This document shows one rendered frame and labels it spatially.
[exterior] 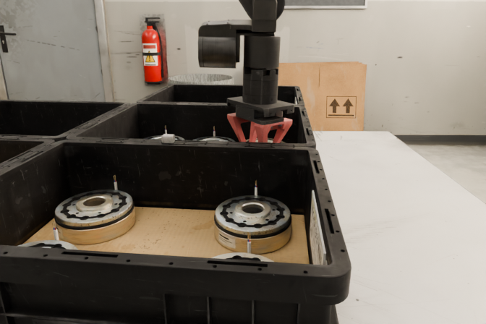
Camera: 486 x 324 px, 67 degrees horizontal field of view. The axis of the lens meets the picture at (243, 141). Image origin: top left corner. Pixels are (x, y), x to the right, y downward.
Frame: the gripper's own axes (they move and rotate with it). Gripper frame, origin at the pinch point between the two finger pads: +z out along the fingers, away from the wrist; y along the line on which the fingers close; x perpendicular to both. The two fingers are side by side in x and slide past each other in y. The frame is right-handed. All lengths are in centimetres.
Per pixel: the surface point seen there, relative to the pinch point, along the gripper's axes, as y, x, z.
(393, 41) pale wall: -138, 285, -12
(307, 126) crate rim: 3.1, 8.7, -4.1
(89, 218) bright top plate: -1.2, -28.1, 3.7
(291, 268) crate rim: 29.3, -22.6, -4.0
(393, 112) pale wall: -132, 292, 54
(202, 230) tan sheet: 6.5, -15.5, 6.3
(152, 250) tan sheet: 6.6, -23.1, 6.4
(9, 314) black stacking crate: 13.3, -39.0, 2.6
